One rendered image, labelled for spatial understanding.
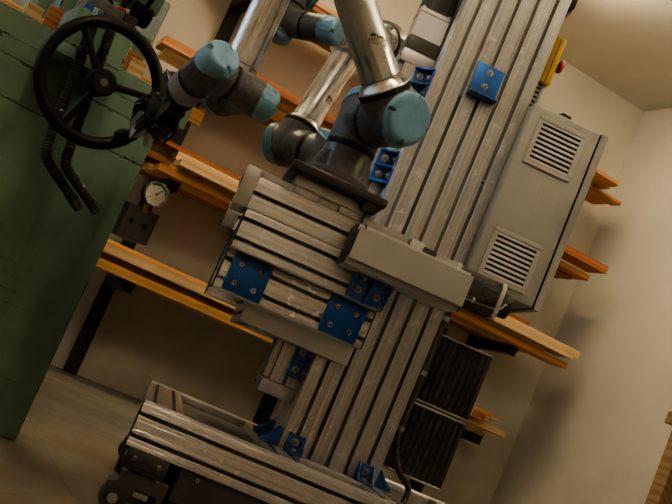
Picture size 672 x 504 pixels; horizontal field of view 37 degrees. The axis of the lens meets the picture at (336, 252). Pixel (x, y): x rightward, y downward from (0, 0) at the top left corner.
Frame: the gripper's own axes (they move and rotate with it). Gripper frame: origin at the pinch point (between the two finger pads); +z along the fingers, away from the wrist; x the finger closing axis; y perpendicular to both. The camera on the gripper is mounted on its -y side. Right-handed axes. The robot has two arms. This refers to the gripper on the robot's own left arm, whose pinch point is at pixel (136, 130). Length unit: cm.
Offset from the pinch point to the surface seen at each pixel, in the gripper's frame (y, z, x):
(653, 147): -262, 95, 335
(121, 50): -21.5, 3.8, -7.5
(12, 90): -9.7, 21.0, -22.9
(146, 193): -1.1, 19.8, 13.8
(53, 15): -31.9, 16.6, -21.6
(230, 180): -141, 167, 108
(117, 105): -17.9, 16.9, -0.3
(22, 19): -22.9, 13.3, -28.2
